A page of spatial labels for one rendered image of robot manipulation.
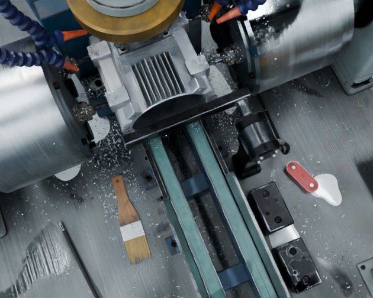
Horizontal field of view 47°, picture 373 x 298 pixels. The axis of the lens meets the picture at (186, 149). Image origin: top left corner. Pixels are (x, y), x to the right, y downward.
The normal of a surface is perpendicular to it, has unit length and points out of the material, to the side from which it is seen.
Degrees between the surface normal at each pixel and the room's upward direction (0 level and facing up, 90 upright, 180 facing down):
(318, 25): 43
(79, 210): 0
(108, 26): 0
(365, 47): 90
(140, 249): 2
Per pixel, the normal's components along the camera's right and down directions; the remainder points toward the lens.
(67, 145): 0.32, 0.65
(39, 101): 0.13, 0.11
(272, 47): 0.25, 0.46
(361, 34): -0.92, 0.37
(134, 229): -0.04, -0.27
